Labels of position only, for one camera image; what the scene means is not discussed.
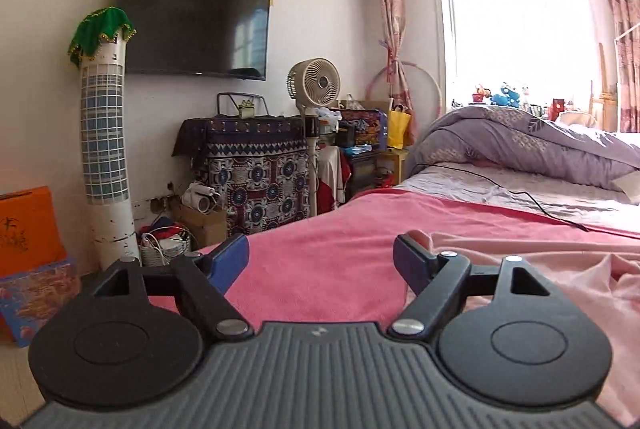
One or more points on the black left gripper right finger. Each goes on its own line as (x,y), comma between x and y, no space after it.
(443,282)

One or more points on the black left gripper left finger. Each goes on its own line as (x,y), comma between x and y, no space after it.
(197,281)

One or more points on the pink strawberry print garment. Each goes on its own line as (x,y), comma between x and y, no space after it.
(600,275)

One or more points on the pink terry bed blanket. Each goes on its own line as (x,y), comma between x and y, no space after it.
(339,266)

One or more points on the patterned cloth covered cabinet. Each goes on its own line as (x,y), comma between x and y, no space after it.
(258,166)

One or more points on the grey wrinkled bed sheet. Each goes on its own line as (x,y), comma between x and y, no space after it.
(583,204)

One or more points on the yellow shopping bag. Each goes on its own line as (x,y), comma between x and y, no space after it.
(398,120)

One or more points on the lilac floral duvet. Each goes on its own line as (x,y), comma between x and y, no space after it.
(513,139)

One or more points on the colourful picture box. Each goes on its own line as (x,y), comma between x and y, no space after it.
(30,299)

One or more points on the orange cardboard box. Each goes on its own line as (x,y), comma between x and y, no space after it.
(29,235)

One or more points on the blue plush toy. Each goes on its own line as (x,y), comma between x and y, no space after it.
(505,97)

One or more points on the pink hula hoop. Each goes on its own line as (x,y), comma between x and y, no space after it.
(424,89)

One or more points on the beige round desk fan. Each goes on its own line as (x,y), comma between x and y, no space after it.
(313,83)

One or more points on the white tower fan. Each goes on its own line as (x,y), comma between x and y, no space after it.
(103,152)

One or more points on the green fringed cloth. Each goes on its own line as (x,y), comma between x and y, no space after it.
(101,26)

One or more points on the left pink floral curtain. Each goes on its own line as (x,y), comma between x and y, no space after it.
(394,27)

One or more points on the pink floral curtain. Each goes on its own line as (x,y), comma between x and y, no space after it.
(626,43)
(394,27)

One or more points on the black wall television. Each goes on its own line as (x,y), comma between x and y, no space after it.
(212,38)

